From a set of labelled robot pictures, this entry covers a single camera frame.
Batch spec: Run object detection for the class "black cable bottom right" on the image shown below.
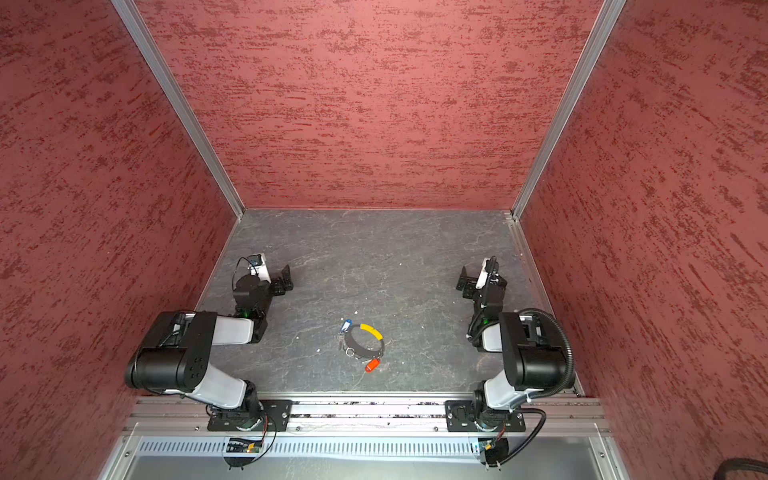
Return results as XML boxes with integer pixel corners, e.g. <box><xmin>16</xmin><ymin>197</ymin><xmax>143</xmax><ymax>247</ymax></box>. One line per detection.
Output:
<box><xmin>711</xmin><ymin>457</ymin><xmax>768</xmax><ymax>480</ymax></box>

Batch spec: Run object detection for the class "aluminium corner post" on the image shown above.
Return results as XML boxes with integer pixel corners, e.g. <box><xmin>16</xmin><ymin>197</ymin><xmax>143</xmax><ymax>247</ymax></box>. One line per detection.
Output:
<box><xmin>111</xmin><ymin>0</ymin><xmax>246</xmax><ymax>220</ymax></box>
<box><xmin>511</xmin><ymin>0</ymin><xmax>626</xmax><ymax>222</ymax></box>

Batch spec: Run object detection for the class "yellow capped key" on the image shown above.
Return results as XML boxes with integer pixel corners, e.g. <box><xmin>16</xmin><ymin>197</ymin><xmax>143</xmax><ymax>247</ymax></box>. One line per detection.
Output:
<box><xmin>359</xmin><ymin>324</ymin><xmax>383</xmax><ymax>341</ymax></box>

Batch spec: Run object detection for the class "metal keyring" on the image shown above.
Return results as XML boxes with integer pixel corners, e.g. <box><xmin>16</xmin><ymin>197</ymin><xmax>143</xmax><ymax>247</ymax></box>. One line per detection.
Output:
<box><xmin>341</xmin><ymin>324</ymin><xmax>385</xmax><ymax>360</ymax></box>

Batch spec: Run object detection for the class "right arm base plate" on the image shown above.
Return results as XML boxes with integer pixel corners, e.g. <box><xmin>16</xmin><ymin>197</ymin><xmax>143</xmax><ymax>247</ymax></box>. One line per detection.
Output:
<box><xmin>444</xmin><ymin>400</ymin><xmax>526</xmax><ymax>433</ymax></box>

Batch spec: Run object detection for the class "left circuit board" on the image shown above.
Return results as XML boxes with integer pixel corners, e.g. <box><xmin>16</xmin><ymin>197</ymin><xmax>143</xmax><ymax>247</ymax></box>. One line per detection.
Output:
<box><xmin>225</xmin><ymin>437</ymin><xmax>264</xmax><ymax>456</ymax></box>

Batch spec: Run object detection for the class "red capped key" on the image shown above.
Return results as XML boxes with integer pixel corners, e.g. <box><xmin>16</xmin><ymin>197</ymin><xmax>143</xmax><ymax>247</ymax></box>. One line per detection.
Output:
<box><xmin>364</xmin><ymin>358</ymin><xmax>380</xmax><ymax>373</ymax></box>

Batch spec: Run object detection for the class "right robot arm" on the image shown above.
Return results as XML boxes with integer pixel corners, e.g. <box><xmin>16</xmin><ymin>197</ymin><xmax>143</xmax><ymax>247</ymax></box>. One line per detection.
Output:
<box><xmin>445</xmin><ymin>258</ymin><xmax>576</xmax><ymax>432</ymax></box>

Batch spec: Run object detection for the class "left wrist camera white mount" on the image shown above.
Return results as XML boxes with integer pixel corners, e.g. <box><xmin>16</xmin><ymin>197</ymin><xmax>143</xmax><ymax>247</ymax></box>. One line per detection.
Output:
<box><xmin>246</xmin><ymin>253</ymin><xmax>271</xmax><ymax>282</ymax></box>

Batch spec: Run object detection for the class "circuit board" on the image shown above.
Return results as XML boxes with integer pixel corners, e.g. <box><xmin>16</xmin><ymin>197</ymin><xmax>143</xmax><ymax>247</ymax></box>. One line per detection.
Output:
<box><xmin>476</xmin><ymin>438</ymin><xmax>509</xmax><ymax>467</ymax></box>
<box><xmin>225</xmin><ymin>437</ymin><xmax>264</xmax><ymax>456</ymax></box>

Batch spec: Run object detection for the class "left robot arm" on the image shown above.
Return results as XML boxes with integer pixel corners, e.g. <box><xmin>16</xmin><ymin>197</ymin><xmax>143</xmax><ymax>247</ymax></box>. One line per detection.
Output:
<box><xmin>124</xmin><ymin>255</ymin><xmax>293</xmax><ymax>432</ymax></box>

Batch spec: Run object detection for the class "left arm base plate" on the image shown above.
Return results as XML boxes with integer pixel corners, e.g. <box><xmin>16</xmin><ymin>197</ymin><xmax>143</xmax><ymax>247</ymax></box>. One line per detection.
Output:
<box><xmin>206</xmin><ymin>399</ymin><xmax>294</xmax><ymax>434</ymax></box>

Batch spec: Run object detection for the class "aluminium mounting rail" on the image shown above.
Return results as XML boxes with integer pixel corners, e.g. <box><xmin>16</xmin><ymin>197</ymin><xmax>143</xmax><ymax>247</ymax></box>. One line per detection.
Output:
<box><xmin>120</xmin><ymin>392</ymin><xmax>612</xmax><ymax>437</ymax></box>

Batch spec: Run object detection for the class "right circuit board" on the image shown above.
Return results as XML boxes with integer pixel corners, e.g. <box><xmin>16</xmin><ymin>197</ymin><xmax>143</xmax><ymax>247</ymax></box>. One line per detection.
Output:
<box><xmin>476</xmin><ymin>438</ymin><xmax>509</xmax><ymax>467</ymax></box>

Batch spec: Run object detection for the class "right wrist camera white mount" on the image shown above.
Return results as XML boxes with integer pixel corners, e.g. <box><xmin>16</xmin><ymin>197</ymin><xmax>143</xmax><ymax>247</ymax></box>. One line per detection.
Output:
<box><xmin>475</xmin><ymin>256</ymin><xmax>499</xmax><ymax>290</ymax></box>

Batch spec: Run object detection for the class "right aluminium corner post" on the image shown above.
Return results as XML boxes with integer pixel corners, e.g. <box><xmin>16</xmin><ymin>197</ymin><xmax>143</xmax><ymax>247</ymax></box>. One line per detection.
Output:
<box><xmin>511</xmin><ymin>0</ymin><xmax>626</xmax><ymax>222</ymax></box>

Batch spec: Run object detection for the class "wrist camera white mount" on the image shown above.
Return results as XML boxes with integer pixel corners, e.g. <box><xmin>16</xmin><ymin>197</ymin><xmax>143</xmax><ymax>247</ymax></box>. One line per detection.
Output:
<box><xmin>475</xmin><ymin>256</ymin><xmax>499</xmax><ymax>290</ymax></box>
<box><xmin>246</xmin><ymin>253</ymin><xmax>271</xmax><ymax>282</ymax></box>

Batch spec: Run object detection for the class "left aluminium corner post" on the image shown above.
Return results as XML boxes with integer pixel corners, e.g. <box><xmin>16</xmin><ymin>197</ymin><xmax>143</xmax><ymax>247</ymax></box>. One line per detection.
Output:
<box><xmin>111</xmin><ymin>0</ymin><xmax>246</xmax><ymax>220</ymax></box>

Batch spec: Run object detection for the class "white slotted cable duct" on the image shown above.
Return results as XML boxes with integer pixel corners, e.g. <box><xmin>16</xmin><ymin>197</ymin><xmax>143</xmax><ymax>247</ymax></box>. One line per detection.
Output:
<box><xmin>135</xmin><ymin>436</ymin><xmax>479</xmax><ymax>462</ymax></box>

